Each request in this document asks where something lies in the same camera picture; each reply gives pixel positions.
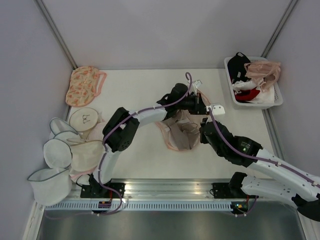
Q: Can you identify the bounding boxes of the white mesh bag grey trim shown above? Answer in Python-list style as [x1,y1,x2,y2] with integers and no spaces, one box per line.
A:
[49,117,78,137]

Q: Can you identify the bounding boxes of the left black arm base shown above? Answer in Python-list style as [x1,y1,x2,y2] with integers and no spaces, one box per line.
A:
[80,182,125,199]

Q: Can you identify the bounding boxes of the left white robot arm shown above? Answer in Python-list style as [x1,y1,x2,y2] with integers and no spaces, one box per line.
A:
[88,83,208,198]

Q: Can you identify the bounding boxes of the red bra in basket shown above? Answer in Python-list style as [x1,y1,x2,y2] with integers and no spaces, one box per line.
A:
[234,88,261,103]

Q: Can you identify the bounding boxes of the white mesh round bag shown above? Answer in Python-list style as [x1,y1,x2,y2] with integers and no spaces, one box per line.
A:
[43,139,72,169]

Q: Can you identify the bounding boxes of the black bra in basket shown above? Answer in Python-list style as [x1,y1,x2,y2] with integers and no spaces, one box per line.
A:
[227,52,251,83]

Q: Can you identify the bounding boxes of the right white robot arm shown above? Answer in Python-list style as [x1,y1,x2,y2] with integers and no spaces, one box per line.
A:
[199,118,320,222]

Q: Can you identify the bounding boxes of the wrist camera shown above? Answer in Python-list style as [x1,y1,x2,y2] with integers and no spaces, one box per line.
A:
[206,103,226,117]
[192,79,203,91]

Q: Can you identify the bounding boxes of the white bra in basket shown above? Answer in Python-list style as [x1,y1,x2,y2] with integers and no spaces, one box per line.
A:
[232,80,257,93]

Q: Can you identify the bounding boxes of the cream laundry bag in pile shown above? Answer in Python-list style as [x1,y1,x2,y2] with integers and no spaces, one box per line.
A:
[69,140,105,178]

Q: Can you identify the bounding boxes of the white plastic basket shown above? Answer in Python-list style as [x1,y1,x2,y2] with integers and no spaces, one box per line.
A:
[224,56,283,110]

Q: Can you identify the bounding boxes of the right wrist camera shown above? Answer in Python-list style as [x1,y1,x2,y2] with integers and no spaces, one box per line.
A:
[206,103,226,117]

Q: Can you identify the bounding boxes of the white slotted cable duct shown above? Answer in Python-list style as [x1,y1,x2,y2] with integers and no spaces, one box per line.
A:
[48,200,232,212]

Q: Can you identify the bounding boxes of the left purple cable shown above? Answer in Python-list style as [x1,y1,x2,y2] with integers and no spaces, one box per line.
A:
[97,72,194,198]

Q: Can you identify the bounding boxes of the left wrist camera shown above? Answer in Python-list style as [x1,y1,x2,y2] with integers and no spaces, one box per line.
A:
[192,79,203,91]

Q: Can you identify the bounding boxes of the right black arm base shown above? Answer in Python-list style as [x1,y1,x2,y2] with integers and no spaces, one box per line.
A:
[209,182,236,199]

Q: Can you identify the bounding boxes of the pink bra in basket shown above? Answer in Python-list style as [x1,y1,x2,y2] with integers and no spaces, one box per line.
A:
[244,61,281,92]

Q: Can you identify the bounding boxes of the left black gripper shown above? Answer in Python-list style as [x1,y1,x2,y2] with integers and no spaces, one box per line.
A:
[176,93,211,116]

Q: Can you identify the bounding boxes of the beige bra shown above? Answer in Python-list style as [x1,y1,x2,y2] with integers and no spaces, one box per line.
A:
[163,110,203,151]

